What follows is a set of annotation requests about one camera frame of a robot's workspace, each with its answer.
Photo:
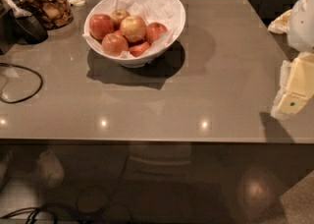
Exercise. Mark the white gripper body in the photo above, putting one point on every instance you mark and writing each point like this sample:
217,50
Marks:
302,22

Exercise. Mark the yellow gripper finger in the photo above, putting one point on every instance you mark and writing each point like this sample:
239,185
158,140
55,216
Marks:
280,24
296,86

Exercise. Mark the yellow-red top apple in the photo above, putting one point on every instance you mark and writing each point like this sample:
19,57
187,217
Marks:
133,28

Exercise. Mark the yellow-red apple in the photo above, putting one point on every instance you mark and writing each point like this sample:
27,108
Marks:
133,28
117,16

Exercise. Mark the red apple right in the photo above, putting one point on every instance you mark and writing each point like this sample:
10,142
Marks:
153,31

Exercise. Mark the red apple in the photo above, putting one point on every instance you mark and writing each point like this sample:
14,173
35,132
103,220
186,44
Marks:
100,25
139,48
153,31
114,44

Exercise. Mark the white paper bowl liner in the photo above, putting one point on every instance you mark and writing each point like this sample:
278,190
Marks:
157,7

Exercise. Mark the white ceramic bowl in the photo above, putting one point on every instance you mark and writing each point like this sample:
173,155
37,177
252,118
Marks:
163,34

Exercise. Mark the red apple front bottom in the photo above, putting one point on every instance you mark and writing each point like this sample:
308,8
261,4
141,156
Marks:
139,48

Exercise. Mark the yellow-red apple at back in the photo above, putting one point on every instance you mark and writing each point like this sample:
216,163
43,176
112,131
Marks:
117,16

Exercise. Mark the red apple front left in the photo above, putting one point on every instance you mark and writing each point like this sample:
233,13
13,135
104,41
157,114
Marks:
114,44

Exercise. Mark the red apple far left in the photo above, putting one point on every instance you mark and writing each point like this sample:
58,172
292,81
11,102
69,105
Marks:
100,25

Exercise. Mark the black round appliance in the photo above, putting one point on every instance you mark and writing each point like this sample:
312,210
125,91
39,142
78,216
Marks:
19,24

